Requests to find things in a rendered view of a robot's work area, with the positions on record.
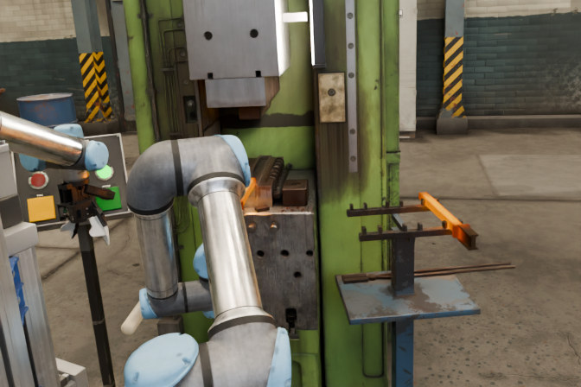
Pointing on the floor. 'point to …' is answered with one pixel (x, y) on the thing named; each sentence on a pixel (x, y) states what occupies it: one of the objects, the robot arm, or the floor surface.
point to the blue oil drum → (48, 109)
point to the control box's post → (95, 303)
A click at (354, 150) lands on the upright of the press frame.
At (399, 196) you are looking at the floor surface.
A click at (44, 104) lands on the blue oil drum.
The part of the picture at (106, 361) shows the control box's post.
